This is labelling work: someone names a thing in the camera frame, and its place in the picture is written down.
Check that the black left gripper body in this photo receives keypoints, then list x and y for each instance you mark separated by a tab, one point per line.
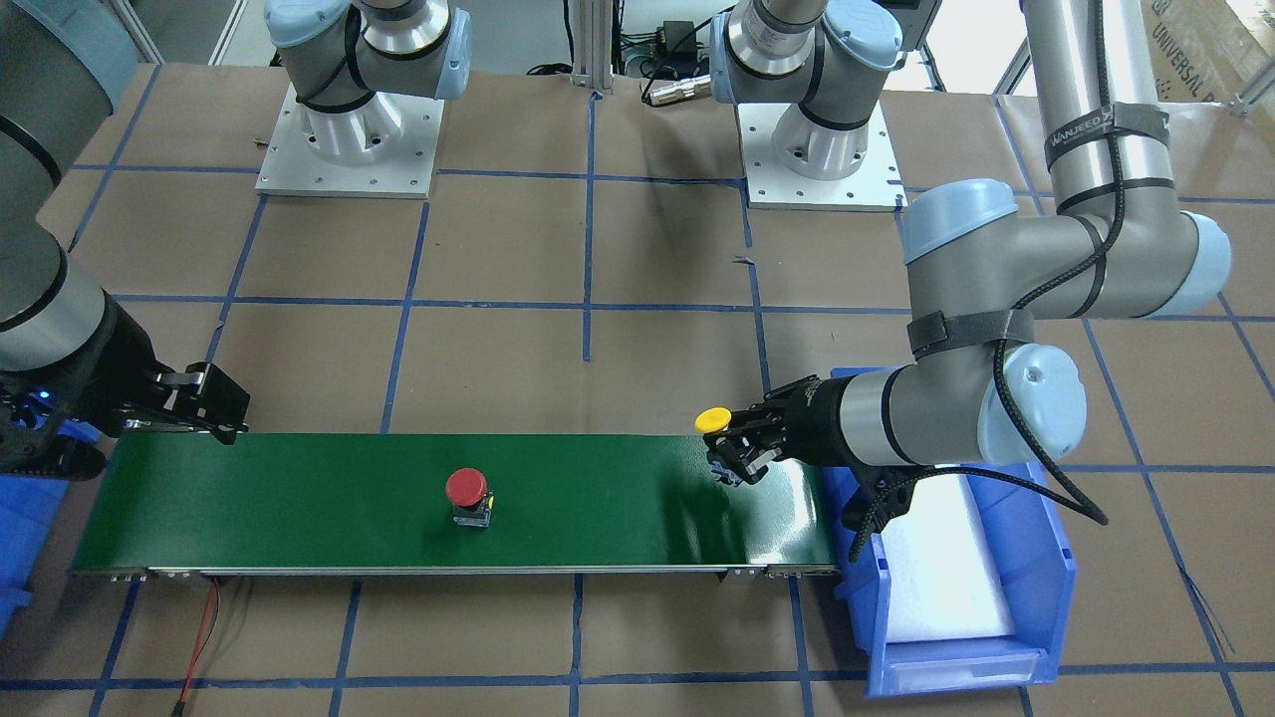
815	422

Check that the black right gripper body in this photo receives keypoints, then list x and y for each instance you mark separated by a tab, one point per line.
122	360

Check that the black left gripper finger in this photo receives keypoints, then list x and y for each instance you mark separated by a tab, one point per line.
754	439

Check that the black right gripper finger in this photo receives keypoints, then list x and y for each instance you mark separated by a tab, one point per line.
135	420
201	390

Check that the yellow push button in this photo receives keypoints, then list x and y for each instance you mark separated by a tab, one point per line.
710	423

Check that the red push button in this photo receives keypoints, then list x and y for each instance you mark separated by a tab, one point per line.
470	498

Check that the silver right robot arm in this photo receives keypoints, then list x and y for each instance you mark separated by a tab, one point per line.
368	81

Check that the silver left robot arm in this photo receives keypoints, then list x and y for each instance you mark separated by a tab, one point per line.
980	275

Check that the green conveyor belt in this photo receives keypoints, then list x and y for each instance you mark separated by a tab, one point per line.
361	505

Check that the blue bin with white foam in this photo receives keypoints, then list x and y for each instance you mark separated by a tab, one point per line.
971	589

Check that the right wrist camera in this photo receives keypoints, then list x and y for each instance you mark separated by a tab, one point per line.
32	444

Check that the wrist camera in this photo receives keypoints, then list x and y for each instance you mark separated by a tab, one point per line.
32	444
881	494

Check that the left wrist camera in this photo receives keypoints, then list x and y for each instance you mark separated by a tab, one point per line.
881	494

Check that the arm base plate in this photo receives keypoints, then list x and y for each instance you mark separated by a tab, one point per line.
794	164
383	150

